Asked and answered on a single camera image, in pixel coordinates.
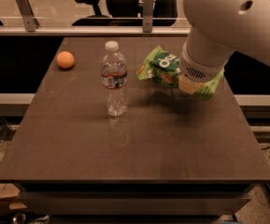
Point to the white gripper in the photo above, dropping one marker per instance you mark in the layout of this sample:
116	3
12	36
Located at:
199	71

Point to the green rice chip bag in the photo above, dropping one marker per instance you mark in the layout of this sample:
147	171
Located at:
162	67

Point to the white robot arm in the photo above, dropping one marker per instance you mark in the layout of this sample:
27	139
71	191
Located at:
228	35

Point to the clear plastic water bottle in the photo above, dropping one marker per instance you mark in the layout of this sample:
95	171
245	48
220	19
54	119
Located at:
114	78

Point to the grey table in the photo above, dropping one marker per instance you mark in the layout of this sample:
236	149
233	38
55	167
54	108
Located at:
172	154

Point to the black office chair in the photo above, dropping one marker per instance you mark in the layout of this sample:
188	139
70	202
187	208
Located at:
128	13

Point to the orange fruit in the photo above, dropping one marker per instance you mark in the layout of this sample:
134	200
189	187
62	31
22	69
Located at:
65	59

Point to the centre metal rail bracket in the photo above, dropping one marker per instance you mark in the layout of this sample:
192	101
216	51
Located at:
147	16

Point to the metal rail bracket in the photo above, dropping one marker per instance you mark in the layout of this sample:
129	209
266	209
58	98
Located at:
29	20
147	16

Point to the left metal rail bracket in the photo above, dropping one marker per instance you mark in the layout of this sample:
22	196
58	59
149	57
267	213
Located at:
29	20

